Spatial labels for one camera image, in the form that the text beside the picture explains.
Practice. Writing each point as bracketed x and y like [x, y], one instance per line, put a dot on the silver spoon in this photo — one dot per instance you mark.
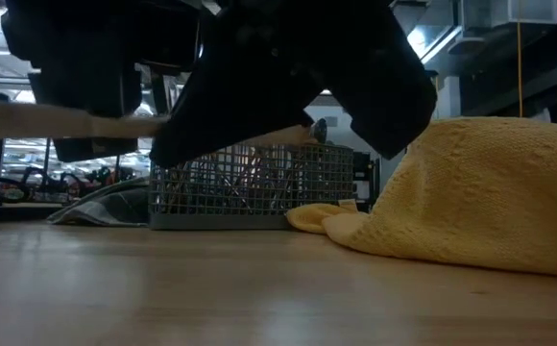
[320, 130]

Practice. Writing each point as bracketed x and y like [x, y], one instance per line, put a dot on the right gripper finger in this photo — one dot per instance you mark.
[230, 115]
[389, 110]

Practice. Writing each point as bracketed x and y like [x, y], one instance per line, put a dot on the black frame clamp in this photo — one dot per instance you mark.
[367, 168]

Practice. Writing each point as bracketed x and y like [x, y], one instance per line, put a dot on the grey mesh silverware basket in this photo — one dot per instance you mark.
[259, 192]

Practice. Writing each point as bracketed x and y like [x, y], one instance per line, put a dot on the grey checked dish towel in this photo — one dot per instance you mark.
[110, 206]

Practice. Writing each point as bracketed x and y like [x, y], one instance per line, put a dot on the yellow terry towel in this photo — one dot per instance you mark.
[475, 192]

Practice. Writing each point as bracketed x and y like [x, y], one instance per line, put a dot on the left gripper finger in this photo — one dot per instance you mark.
[86, 89]

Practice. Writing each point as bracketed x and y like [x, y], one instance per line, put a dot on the white ceiling box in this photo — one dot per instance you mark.
[509, 12]

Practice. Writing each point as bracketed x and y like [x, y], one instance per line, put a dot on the black background robot arm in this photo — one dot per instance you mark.
[43, 180]

